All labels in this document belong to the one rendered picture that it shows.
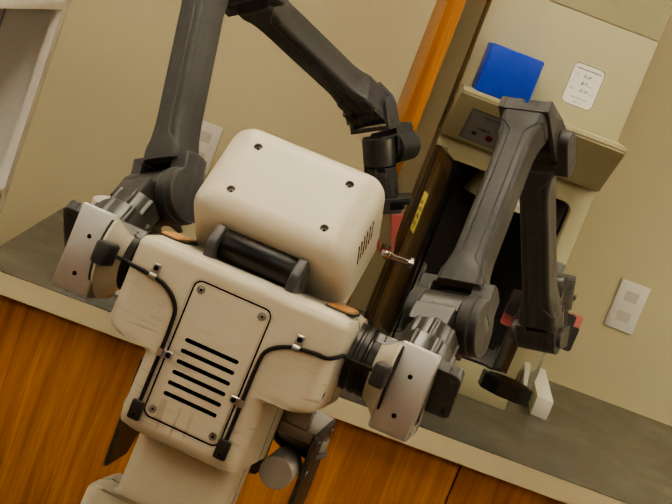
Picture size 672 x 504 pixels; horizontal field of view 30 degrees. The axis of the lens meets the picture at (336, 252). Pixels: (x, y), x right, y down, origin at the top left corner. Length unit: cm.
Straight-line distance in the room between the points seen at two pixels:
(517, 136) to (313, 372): 52
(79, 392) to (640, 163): 136
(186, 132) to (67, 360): 66
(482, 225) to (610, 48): 82
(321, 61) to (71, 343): 67
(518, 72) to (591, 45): 19
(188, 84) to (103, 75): 114
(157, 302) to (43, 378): 82
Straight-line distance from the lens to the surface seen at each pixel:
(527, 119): 180
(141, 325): 150
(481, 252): 167
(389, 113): 215
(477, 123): 234
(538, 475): 226
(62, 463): 233
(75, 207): 163
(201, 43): 180
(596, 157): 236
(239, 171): 153
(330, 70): 205
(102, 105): 290
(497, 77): 230
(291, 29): 198
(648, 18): 245
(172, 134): 173
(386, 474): 227
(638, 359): 299
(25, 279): 223
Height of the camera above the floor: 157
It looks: 11 degrees down
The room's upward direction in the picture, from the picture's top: 21 degrees clockwise
